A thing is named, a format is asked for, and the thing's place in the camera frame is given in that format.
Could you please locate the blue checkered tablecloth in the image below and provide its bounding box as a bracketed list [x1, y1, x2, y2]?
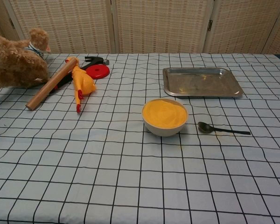
[0, 53, 280, 224]

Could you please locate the silver metal tray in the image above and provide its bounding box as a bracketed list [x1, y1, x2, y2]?
[162, 67, 244, 98]

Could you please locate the black hammer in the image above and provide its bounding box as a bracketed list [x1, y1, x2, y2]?
[49, 56, 110, 94]

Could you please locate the woven folding screen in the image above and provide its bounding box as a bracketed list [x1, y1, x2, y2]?
[0, 0, 280, 55]

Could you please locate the yellow powder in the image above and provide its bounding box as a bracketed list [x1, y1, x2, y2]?
[143, 99, 187, 129]

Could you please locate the yellow rubber chicken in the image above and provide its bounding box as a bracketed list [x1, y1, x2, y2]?
[65, 56, 97, 114]

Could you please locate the brown teddy bear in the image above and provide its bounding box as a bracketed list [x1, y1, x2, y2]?
[0, 28, 51, 91]

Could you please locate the black spoon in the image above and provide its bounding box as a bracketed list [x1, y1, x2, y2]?
[197, 121, 251, 136]

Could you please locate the wooden rolling pin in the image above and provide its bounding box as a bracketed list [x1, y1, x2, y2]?
[25, 58, 80, 110]

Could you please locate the red disc with hole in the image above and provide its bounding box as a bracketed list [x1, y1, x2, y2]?
[85, 64, 111, 80]

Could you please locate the white bowl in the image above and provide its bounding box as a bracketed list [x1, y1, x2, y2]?
[142, 98, 189, 137]

